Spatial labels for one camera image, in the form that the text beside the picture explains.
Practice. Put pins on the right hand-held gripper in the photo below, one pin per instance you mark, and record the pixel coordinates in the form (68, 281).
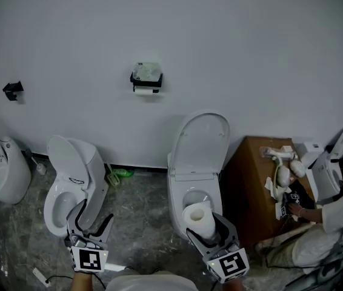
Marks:
(229, 265)

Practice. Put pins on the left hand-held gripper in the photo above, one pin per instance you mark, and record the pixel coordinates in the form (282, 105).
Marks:
(89, 259)

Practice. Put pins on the white toilet paper roll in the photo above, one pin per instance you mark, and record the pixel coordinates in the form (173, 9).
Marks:
(200, 223)

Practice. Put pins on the cardboard paper tube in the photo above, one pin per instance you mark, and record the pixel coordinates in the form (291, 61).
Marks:
(143, 92)

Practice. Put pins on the person's right forearm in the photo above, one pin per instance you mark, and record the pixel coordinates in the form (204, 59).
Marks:
(232, 286)

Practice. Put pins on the person's left forearm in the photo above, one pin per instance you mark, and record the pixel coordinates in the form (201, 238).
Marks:
(82, 282)

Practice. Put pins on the white toilet with sticker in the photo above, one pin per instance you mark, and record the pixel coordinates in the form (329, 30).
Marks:
(89, 162)

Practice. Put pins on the white toilet brush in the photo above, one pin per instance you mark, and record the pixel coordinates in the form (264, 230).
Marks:
(40, 168)

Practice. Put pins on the white toilet with wide lid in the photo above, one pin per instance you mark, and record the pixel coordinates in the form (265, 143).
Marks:
(201, 144)

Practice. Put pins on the white toilet with black label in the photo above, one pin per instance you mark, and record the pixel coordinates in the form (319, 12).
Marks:
(326, 174)

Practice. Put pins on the pale green scrub brush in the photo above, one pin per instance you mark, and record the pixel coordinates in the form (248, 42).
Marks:
(113, 179)

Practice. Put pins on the person's left shoe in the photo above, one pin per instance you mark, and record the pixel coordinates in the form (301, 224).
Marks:
(128, 268)

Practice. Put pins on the person's shoe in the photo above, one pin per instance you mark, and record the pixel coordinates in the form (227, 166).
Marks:
(158, 270)
(128, 268)

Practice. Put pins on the person's right shoe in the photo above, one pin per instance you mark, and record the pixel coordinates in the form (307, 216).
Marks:
(158, 270)

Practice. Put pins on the brown cardboard box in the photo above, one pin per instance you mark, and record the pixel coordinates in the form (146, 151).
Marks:
(247, 174)

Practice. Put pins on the white power strip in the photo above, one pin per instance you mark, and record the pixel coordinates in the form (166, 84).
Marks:
(40, 277)

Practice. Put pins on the person's white shirt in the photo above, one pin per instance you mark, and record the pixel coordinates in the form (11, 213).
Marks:
(150, 282)

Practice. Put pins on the white wrapped bundle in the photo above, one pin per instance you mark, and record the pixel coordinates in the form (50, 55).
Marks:
(283, 176)
(298, 168)

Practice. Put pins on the black plastic bag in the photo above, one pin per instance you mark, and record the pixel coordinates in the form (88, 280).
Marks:
(303, 192)

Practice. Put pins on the white handheld sprayer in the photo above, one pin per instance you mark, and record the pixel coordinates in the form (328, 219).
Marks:
(277, 153)

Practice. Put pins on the small white box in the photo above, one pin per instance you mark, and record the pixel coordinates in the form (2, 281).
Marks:
(287, 148)

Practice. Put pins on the patterned tissue packet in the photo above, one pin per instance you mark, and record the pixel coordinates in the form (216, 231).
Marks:
(146, 71)

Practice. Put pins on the black wall paper holder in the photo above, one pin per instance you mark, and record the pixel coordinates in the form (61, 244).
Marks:
(147, 83)

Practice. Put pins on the black empty wall holder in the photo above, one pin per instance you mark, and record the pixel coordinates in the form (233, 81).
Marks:
(14, 87)

